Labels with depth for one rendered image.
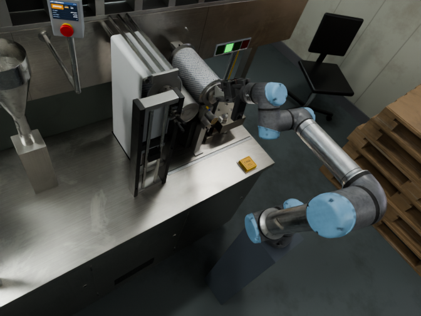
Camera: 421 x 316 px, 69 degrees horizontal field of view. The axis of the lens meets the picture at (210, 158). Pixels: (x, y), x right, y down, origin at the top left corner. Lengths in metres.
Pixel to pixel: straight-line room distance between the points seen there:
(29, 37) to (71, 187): 0.59
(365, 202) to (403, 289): 2.15
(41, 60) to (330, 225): 1.11
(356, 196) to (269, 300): 1.57
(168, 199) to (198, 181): 0.18
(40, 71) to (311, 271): 2.17
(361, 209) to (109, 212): 0.94
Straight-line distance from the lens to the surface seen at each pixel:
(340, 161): 1.02
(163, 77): 1.06
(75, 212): 1.36
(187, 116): 1.35
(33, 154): 1.23
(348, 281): 2.71
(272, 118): 1.06
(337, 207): 0.84
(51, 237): 1.33
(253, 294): 2.32
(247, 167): 1.56
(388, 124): 2.60
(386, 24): 3.64
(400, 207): 2.91
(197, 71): 1.35
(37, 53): 1.29
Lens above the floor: 2.11
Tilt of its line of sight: 51 degrees down
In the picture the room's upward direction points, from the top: 22 degrees clockwise
